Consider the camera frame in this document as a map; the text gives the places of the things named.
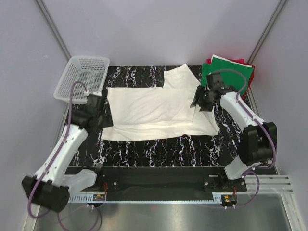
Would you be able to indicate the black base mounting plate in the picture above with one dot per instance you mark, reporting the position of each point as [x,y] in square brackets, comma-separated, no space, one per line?
[168,181]

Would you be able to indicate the white t shirt red print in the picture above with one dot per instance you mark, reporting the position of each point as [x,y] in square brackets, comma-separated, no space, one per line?
[153,113]

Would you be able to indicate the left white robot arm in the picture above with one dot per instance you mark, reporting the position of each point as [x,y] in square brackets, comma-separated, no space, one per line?
[48,188]

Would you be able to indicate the white slotted cable duct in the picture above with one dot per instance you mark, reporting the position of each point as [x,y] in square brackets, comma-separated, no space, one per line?
[96,198]

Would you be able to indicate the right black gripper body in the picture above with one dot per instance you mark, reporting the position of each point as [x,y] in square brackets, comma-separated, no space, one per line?
[204,99]

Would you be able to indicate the aluminium corner post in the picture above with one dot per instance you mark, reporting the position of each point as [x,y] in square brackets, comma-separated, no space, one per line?
[53,28]
[269,26]

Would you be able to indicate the black marble pattern mat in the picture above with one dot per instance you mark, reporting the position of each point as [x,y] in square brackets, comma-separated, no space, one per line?
[185,150]

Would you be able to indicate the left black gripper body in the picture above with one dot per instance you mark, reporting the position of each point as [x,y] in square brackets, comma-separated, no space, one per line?
[100,116]

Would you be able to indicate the green folded t shirt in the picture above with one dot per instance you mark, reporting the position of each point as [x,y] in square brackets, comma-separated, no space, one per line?
[231,72]

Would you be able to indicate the white plastic mesh basket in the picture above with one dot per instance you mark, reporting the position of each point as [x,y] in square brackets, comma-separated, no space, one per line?
[90,70]

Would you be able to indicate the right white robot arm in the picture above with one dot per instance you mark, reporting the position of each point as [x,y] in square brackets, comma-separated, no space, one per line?
[257,147]

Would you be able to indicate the right aluminium corner post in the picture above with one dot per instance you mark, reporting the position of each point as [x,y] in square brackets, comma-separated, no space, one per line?
[269,26]

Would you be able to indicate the left aluminium corner post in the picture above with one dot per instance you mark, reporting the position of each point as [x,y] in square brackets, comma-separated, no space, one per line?
[53,28]

